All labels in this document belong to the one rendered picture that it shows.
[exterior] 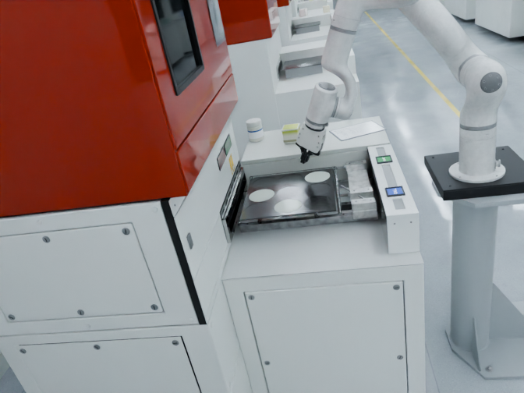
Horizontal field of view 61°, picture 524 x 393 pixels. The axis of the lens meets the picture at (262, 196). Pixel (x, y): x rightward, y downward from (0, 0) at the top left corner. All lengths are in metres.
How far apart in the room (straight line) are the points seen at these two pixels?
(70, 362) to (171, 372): 0.32
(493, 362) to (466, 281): 0.41
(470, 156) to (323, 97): 0.57
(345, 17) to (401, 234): 0.71
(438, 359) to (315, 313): 0.88
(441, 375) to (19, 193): 1.78
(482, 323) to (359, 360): 0.71
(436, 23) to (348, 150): 0.59
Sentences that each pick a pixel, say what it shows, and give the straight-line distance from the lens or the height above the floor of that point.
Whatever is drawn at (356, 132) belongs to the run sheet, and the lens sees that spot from 2.01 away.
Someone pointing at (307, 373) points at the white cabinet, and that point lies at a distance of 1.72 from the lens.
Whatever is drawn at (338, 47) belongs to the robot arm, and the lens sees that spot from 1.58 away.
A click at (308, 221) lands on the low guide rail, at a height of 0.84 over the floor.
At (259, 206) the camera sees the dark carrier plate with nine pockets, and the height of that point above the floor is 0.90.
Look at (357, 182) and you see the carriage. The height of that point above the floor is 0.88.
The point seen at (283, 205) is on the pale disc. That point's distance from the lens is 1.63.
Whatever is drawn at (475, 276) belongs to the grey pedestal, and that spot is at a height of 0.43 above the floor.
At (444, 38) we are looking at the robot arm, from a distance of 1.62.
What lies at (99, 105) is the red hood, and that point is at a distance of 1.06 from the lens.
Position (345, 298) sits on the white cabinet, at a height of 0.71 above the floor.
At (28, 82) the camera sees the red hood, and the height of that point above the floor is 1.54.
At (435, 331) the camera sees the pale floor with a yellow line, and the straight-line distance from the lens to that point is 2.38.
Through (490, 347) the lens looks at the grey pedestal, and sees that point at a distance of 2.33.
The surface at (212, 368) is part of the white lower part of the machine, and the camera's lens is 1.44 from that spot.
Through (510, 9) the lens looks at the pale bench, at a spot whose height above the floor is 0.48.
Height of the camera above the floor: 1.67
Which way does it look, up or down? 27 degrees down
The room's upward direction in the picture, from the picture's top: 11 degrees counter-clockwise
